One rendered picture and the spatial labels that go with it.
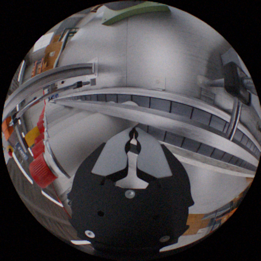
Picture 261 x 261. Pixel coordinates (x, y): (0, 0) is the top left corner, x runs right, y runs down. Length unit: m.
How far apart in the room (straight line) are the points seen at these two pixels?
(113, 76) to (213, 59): 0.28
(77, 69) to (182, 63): 0.31
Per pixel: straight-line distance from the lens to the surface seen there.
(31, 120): 8.01
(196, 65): 0.21
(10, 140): 0.45
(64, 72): 0.32
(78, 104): 0.17
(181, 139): 0.17
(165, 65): 0.21
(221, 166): 0.20
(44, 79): 0.31
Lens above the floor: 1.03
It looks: 46 degrees down
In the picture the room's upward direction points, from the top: 129 degrees counter-clockwise
